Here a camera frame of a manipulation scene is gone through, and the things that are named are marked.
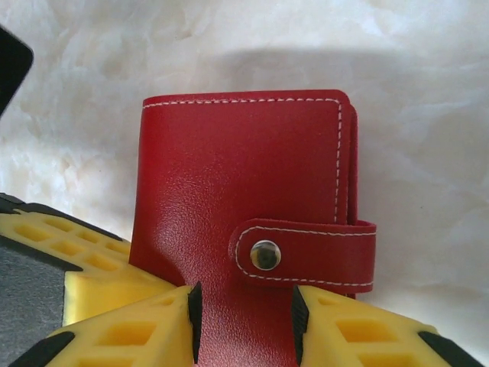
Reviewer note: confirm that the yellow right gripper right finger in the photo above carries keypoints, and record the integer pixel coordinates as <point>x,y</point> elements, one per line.
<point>363,336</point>

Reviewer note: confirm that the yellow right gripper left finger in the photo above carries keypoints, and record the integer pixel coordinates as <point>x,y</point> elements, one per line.
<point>126,336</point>

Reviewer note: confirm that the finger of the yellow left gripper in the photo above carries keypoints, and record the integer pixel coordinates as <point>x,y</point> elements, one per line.
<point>99,290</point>

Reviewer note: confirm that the red leather card holder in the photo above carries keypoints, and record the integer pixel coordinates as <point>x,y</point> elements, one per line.
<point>248,172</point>

